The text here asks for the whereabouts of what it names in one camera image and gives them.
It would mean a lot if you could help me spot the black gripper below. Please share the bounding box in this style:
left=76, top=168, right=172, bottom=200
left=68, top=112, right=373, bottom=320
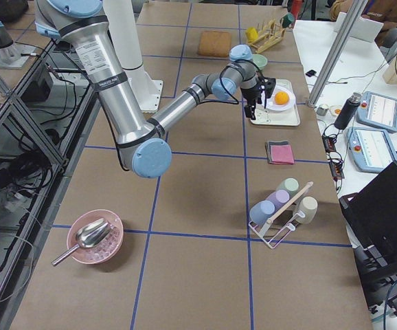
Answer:
left=241, top=77, right=276, bottom=120

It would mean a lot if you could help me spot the white round plate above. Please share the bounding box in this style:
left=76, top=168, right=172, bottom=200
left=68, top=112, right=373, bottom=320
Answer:
left=266, top=86, right=296, bottom=112

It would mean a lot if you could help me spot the orange fruit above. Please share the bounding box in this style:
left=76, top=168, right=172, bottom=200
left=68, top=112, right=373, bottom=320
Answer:
left=274, top=91, right=290, bottom=106

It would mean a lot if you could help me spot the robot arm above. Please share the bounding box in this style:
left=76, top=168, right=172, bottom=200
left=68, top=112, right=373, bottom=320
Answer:
left=36, top=1, right=276, bottom=178

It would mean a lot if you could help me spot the cream bear tray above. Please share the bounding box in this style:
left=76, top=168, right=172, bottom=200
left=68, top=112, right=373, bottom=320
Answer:
left=250, top=79, right=300, bottom=127

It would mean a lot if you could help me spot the wooden grain tray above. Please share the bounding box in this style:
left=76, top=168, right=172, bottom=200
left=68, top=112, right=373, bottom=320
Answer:
left=198, top=31, right=231, bottom=58

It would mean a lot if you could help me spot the green ceramic bowl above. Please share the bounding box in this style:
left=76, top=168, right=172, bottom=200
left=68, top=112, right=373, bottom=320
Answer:
left=252, top=54, right=268, bottom=70

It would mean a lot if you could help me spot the grey folded cloth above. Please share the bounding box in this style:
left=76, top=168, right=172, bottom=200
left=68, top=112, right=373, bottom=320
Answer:
left=266, top=141, right=289, bottom=162

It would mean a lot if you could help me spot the pink folded cloth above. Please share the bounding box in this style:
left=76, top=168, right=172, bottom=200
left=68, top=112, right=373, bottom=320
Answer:
left=270, top=144, right=295, bottom=165

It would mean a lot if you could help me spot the black small device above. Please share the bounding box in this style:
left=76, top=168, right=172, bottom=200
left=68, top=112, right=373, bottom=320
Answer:
left=305, top=69, right=317, bottom=77

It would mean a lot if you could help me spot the small metal tin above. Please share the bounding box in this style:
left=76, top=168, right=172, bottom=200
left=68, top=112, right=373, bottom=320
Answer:
left=316, top=104, right=330, bottom=117

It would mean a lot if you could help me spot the yellow cup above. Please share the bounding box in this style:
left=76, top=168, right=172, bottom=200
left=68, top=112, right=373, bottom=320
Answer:
left=245, top=27, right=258, bottom=43

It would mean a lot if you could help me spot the wooden peg rack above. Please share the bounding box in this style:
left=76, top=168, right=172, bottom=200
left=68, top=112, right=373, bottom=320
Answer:
left=246, top=12, right=286, bottom=54

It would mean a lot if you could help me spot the fried egg toy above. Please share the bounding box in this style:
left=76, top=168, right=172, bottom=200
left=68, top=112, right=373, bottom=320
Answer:
left=329, top=105, right=341, bottom=117

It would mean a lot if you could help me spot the power strip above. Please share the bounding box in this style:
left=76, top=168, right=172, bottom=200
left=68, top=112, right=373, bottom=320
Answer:
left=322, top=135, right=345, bottom=182

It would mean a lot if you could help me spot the dark green cup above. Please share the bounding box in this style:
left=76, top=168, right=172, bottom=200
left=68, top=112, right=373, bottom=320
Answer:
left=280, top=12, right=295, bottom=28

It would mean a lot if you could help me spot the green tumbler cup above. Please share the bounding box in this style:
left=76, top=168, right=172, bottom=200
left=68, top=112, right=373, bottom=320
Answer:
left=276, top=177, right=299, bottom=198

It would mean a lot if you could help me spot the black thermos bottle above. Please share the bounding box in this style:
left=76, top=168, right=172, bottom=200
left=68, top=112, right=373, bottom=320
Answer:
left=333, top=92, right=362, bottom=131

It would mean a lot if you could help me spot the purple tumbler cup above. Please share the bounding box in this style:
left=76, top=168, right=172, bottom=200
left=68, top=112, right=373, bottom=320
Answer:
left=266, top=189, right=290, bottom=210

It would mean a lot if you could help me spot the red cylinder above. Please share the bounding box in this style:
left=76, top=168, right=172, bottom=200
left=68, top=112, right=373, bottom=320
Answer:
left=290, top=0, right=304, bottom=20

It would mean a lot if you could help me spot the blue tumbler cup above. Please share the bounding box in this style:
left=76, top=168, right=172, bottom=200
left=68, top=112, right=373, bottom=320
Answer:
left=249, top=200, right=275, bottom=225

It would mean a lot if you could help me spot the beige tumbler cup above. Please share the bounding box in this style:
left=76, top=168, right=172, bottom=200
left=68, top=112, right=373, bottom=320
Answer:
left=293, top=196, right=318, bottom=224

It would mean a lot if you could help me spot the teach pendant far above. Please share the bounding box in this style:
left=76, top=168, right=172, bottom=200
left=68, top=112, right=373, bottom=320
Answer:
left=356, top=91, right=397, bottom=133

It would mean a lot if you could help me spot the teach pendant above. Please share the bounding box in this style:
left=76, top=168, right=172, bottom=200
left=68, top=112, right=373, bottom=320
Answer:
left=346, top=127, right=397, bottom=173
left=356, top=91, right=397, bottom=133

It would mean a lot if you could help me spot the teach pendant near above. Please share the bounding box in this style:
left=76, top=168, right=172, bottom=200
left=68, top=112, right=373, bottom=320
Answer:
left=346, top=127, right=397, bottom=173

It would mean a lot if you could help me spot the black laptop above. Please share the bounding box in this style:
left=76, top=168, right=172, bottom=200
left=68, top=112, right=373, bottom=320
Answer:
left=338, top=160, right=397, bottom=248

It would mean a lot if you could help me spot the pink bowl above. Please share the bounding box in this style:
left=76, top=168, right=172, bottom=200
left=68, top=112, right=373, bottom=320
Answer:
left=67, top=209, right=124, bottom=265

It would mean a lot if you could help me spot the metal scoop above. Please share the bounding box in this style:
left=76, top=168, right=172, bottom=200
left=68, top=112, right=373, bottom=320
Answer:
left=51, top=218, right=112, bottom=267

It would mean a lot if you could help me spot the wooden rack handle rod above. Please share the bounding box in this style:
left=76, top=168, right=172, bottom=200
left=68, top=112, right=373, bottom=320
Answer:
left=266, top=181, right=314, bottom=224

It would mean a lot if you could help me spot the aluminium frame post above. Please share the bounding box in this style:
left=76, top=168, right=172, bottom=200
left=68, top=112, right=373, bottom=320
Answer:
left=306, top=0, right=367, bottom=108

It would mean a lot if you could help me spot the white wire cup rack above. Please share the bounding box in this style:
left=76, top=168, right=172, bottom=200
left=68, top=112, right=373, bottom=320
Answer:
left=249, top=205, right=298, bottom=250

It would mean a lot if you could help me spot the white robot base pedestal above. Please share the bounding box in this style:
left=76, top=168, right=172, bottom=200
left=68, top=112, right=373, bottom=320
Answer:
left=103, top=0, right=163, bottom=113

